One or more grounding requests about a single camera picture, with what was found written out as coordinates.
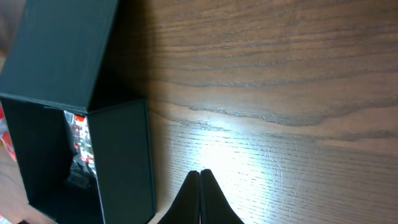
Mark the dark green hinged gift box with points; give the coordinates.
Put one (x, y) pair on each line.
(73, 97)

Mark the red snack packet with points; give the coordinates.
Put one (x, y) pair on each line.
(6, 138)

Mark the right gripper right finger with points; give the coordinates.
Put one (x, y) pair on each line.
(214, 207)

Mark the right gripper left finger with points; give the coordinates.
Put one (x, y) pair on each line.
(185, 207)

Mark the black snack packet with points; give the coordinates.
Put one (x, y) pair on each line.
(82, 169)

